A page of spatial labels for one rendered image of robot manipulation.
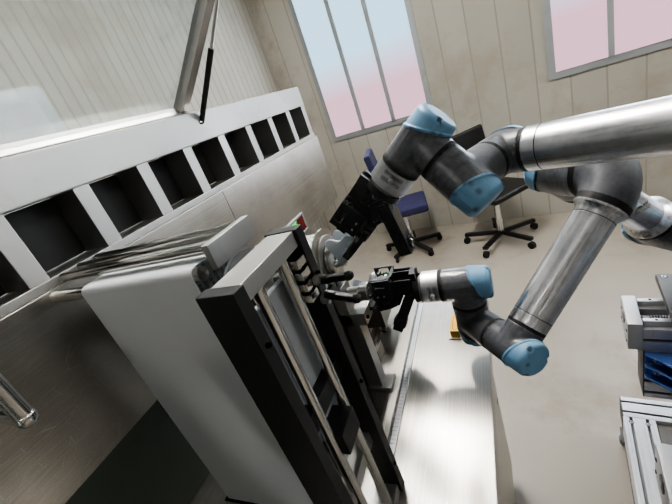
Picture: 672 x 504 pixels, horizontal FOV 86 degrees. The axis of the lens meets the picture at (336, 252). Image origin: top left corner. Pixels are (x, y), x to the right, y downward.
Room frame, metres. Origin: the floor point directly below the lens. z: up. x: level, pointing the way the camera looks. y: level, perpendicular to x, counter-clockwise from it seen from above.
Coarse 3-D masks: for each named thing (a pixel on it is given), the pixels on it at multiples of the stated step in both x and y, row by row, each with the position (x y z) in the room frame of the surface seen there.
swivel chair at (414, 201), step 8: (368, 152) 3.32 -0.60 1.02; (368, 160) 3.16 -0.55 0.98; (376, 160) 3.51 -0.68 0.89; (368, 168) 3.17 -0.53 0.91; (416, 192) 3.32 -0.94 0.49; (400, 200) 3.26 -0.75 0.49; (408, 200) 3.18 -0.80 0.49; (416, 200) 3.10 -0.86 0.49; (424, 200) 3.02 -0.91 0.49; (400, 208) 3.05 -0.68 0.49; (408, 208) 2.97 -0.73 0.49; (416, 208) 2.93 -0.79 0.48; (424, 208) 2.91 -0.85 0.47; (408, 224) 3.15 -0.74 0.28; (416, 240) 3.16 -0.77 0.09; (424, 248) 2.97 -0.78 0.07; (432, 248) 2.91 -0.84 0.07
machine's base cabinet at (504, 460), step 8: (496, 392) 0.87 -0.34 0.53; (496, 400) 0.83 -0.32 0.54; (496, 408) 0.79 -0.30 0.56; (496, 416) 0.76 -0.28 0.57; (496, 424) 0.72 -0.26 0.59; (504, 432) 0.86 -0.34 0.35; (504, 440) 0.82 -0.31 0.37; (504, 448) 0.78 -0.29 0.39; (504, 456) 0.74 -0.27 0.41; (504, 464) 0.71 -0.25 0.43; (504, 472) 0.67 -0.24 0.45; (512, 472) 0.87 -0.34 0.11; (504, 480) 0.64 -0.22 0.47; (512, 480) 0.80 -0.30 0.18; (504, 488) 0.61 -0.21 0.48; (512, 488) 0.76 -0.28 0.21; (504, 496) 0.59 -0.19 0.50; (512, 496) 0.72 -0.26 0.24
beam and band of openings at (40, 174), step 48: (288, 96) 1.58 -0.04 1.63; (96, 144) 0.80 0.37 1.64; (144, 144) 0.89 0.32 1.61; (192, 144) 1.02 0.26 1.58; (240, 144) 1.27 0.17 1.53; (288, 144) 1.54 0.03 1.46; (0, 192) 0.62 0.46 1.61; (48, 192) 0.68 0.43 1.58; (96, 192) 0.83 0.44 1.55; (144, 192) 0.86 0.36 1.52; (192, 192) 1.00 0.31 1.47; (0, 240) 0.59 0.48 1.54; (48, 240) 0.70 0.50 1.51; (96, 240) 0.73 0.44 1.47; (0, 288) 0.61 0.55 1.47; (48, 288) 0.60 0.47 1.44
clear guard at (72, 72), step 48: (0, 0) 0.62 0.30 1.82; (48, 0) 0.67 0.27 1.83; (96, 0) 0.74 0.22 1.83; (144, 0) 0.83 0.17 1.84; (192, 0) 0.95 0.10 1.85; (0, 48) 0.63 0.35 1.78; (48, 48) 0.70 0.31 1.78; (96, 48) 0.78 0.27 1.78; (144, 48) 0.88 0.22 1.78; (0, 96) 0.66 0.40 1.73; (48, 96) 0.72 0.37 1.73; (96, 96) 0.81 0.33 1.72; (144, 96) 0.93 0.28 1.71; (0, 144) 0.68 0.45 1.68
